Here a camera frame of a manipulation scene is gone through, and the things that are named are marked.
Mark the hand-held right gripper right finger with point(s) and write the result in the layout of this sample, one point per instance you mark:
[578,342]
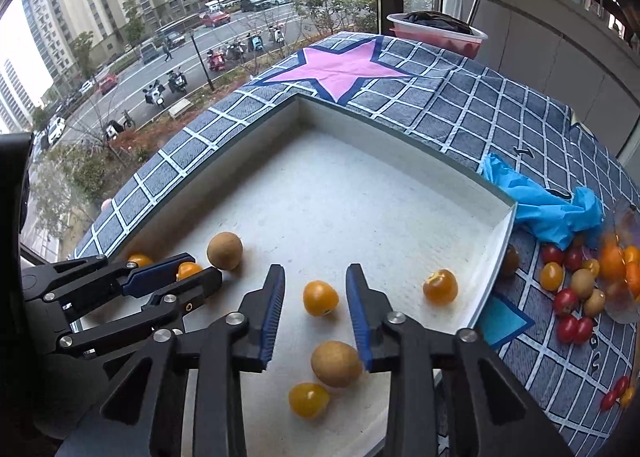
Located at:
[357,322]

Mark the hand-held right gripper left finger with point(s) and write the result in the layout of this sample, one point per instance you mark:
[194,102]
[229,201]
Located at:
[272,322]

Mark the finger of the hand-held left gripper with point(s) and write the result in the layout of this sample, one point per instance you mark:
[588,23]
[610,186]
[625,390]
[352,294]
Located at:
[155,269]
[200,284]

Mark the yellow cherry tomato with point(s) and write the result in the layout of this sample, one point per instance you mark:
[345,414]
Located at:
[139,259]
[320,298]
[308,400]
[440,287]
[189,269]

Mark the brown longan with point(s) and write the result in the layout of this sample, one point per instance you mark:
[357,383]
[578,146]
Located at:
[594,302]
[225,250]
[582,283]
[510,261]
[335,363]

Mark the white shallow tray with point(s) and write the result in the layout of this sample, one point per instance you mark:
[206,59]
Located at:
[350,197]

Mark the pile of cherry tomatoes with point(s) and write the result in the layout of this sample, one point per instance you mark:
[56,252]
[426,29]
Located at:
[551,276]

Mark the blue rubber glove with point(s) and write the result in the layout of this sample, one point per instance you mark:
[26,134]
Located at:
[545,212]

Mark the plaid star printed blanket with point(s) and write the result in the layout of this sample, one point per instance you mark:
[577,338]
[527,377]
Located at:
[475,112]

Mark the small orange kumquat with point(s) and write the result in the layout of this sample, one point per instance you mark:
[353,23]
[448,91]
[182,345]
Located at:
[611,262]
[633,272]

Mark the clear plastic bag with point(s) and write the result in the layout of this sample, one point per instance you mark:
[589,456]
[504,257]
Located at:
[620,307]

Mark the pink plastic basin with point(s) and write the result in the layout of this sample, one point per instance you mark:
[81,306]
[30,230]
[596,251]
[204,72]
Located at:
[450,43]

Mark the dark cloth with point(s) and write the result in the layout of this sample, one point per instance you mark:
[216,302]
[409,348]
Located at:
[435,21]

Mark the white cabinet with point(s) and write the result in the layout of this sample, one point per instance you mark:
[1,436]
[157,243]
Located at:
[550,52]

